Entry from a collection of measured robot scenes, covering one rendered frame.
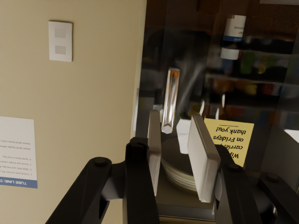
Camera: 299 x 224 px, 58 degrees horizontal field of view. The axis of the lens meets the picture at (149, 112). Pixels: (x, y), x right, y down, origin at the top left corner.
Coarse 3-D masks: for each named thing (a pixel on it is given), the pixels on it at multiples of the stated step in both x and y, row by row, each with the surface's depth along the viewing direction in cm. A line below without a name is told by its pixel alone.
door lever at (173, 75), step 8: (168, 72) 34; (176, 72) 34; (168, 80) 34; (176, 80) 34; (168, 88) 34; (176, 88) 34; (168, 96) 35; (176, 96) 35; (168, 104) 35; (160, 112) 40; (168, 112) 35; (160, 120) 41; (168, 120) 36; (168, 128) 36
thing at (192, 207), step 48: (192, 0) 35; (240, 0) 35; (288, 0) 35; (144, 48) 38; (192, 48) 38; (240, 48) 37; (288, 48) 37; (144, 96) 40; (192, 96) 40; (240, 96) 40; (288, 96) 39; (288, 144) 42; (192, 192) 45
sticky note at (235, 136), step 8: (208, 120) 41; (216, 120) 41; (224, 120) 41; (208, 128) 41; (216, 128) 41; (224, 128) 41; (232, 128) 41; (240, 128) 41; (248, 128) 41; (216, 136) 42; (224, 136) 42; (232, 136) 42; (240, 136) 42; (248, 136) 42; (224, 144) 42; (232, 144) 42; (240, 144) 42; (248, 144) 42; (232, 152) 43; (240, 152) 43; (240, 160) 43
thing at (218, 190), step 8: (216, 144) 18; (224, 152) 17; (224, 160) 16; (232, 160) 16; (248, 176) 15; (216, 184) 15; (256, 184) 14; (216, 192) 15; (256, 192) 14; (256, 200) 14; (264, 200) 13; (264, 208) 14; (272, 208) 14
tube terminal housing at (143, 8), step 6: (144, 0) 37; (144, 6) 37; (144, 12) 37; (144, 18) 38; (138, 36) 38; (138, 42) 39; (138, 48) 39; (138, 54) 39; (138, 60) 40; (138, 66) 40; (138, 72) 40; (138, 78) 40; (138, 84) 41; (132, 114) 43; (132, 120) 43; (132, 126) 43; (132, 132) 43; (162, 222) 49; (168, 222) 49; (174, 222) 49; (180, 222) 49; (186, 222) 49; (192, 222) 49; (198, 222) 49; (204, 222) 49; (210, 222) 49
